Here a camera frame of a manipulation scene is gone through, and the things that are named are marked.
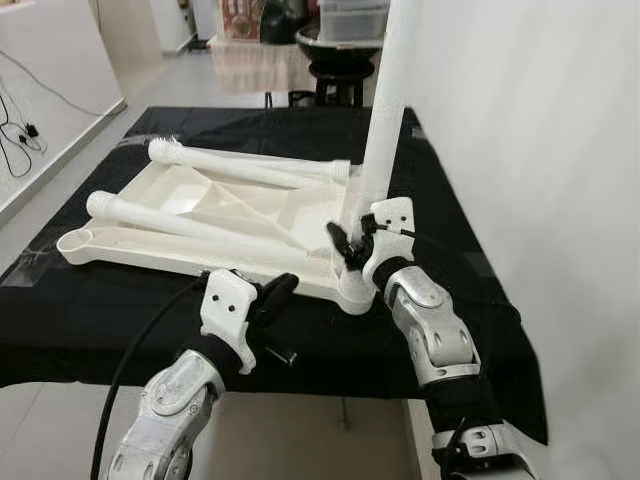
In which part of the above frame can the pink cloth covered table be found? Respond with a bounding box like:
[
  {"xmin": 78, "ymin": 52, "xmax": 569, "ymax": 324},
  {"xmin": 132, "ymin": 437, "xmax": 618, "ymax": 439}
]
[{"xmin": 208, "ymin": 35, "xmax": 316, "ymax": 96}]

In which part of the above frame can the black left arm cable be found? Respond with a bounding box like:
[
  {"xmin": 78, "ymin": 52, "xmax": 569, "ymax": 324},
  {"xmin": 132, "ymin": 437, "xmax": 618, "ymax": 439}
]
[{"xmin": 90, "ymin": 275, "xmax": 211, "ymax": 480}]

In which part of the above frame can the black round stool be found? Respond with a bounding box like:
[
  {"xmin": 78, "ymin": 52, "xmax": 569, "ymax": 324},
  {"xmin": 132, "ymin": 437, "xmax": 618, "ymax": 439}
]
[{"xmin": 305, "ymin": 60, "xmax": 379, "ymax": 106}]

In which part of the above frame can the clear plastic container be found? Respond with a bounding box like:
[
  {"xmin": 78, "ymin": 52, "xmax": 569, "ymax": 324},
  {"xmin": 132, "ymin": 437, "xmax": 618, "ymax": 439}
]
[{"xmin": 318, "ymin": 0, "xmax": 391, "ymax": 41}]

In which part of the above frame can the red printed box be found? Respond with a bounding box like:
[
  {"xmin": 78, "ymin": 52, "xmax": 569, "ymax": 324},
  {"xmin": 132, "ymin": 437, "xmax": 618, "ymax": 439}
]
[{"xmin": 220, "ymin": 0, "xmax": 263, "ymax": 39}]

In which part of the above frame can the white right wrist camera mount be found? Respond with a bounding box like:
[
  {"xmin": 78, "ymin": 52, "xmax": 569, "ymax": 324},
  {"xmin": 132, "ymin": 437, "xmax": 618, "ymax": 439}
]
[{"xmin": 360, "ymin": 197, "xmax": 416, "ymax": 291}]

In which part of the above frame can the cream plastic table top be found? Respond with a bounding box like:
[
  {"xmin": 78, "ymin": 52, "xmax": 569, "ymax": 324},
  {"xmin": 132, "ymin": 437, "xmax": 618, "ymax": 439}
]
[{"xmin": 55, "ymin": 158, "xmax": 401, "ymax": 316}]

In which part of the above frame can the black bag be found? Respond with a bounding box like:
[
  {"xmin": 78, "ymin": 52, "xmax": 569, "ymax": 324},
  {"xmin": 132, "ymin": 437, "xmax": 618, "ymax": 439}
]
[{"xmin": 258, "ymin": 0, "xmax": 321, "ymax": 43}]

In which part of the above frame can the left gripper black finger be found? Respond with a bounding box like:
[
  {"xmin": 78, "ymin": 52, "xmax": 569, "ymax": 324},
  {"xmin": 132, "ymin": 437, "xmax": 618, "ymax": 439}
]
[
  {"xmin": 255, "ymin": 274, "xmax": 289, "ymax": 316},
  {"xmin": 268, "ymin": 274, "xmax": 300, "ymax": 323}
]

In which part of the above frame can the black wall cable bundle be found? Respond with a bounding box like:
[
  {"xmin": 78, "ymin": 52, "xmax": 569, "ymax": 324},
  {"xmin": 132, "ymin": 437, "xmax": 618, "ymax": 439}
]
[{"xmin": 0, "ymin": 50, "xmax": 126, "ymax": 181}]

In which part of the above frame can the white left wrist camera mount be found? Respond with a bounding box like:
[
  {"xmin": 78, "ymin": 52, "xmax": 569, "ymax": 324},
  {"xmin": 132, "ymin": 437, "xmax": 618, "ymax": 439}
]
[{"xmin": 200, "ymin": 268, "xmax": 259, "ymax": 374}]

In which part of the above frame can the black table cloth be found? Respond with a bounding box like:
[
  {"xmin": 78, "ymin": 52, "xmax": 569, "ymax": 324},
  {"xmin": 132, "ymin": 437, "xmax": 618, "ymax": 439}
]
[{"xmin": 0, "ymin": 105, "xmax": 549, "ymax": 446}]

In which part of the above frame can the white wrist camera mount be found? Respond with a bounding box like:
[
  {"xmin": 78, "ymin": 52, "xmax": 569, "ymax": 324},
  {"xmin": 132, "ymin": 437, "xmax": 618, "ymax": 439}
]
[
  {"xmin": 200, "ymin": 268, "xmax": 259, "ymax": 374},
  {"xmin": 360, "ymin": 197, "xmax": 416, "ymax": 291}
]

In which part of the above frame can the black bowl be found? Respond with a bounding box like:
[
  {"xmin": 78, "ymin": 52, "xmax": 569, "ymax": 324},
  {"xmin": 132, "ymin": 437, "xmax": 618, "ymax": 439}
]
[{"xmin": 295, "ymin": 25, "xmax": 386, "ymax": 66}]

